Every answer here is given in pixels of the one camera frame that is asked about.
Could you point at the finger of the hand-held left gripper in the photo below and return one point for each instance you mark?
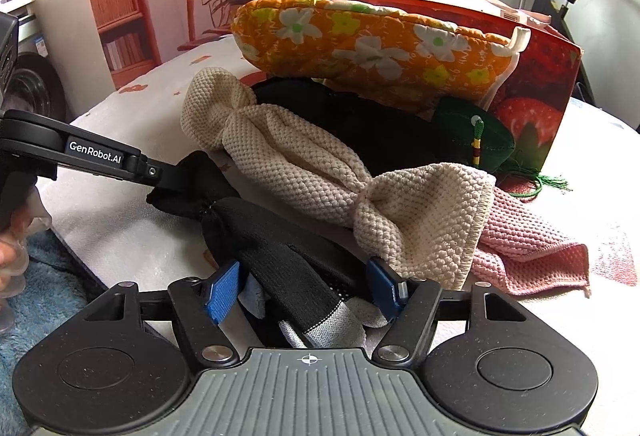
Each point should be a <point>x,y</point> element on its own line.
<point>155,172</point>

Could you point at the person's left hand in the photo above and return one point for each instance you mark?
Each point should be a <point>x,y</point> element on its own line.
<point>10,256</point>

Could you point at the black cloth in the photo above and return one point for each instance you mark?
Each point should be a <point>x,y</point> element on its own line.
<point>350,126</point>

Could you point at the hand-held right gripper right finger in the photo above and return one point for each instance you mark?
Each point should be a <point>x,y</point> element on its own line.
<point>382,288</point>

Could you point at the blue fluffy blanket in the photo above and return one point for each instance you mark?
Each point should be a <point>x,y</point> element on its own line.
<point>45,316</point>

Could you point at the green tasselled pouch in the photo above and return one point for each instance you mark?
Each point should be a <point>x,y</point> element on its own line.
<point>495,136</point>

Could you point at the orange floral oven mitt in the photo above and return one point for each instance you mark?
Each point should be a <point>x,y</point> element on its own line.
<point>350,46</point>

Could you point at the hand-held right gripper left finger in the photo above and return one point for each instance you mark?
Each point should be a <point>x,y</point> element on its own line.
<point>222,291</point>

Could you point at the white appliance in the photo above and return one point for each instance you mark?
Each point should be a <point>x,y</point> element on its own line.
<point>75,26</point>

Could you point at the beige knitted cloth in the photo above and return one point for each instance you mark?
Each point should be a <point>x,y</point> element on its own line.
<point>300,156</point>

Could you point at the black sock grey toe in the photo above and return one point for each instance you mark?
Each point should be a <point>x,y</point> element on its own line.
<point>280,266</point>

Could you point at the pink knitted cloth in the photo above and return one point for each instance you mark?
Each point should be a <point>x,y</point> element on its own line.
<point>525,241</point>

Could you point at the red cardboard box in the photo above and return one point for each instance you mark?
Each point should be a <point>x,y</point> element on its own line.
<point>540,81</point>

